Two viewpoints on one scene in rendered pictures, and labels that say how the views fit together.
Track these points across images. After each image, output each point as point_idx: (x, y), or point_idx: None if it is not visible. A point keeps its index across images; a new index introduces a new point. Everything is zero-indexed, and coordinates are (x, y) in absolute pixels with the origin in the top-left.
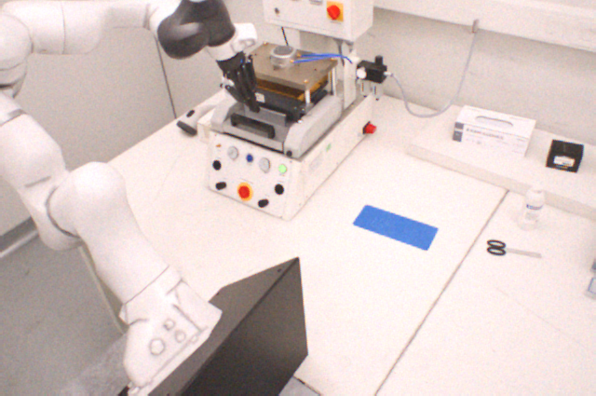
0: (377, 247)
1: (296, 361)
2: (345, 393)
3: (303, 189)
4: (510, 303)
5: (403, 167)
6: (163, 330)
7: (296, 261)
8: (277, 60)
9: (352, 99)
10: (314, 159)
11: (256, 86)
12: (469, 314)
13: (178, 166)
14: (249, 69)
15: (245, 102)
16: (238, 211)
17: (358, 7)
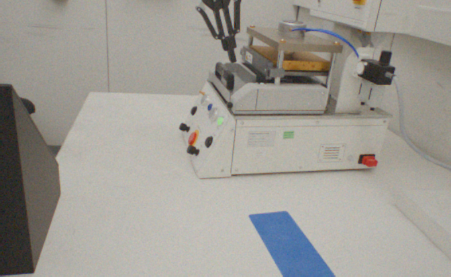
0: (242, 247)
1: (2, 261)
2: None
3: (231, 155)
4: None
5: (374, 211)
6: None
7: (3, 86)
8: (280, 25)
9: (352, 108)
10: (259, 132)
11: (254, 49)
12: None
13: (186, 113)
14: (235, 10)
15: (221, 44)
16: (176, 152)
17: None
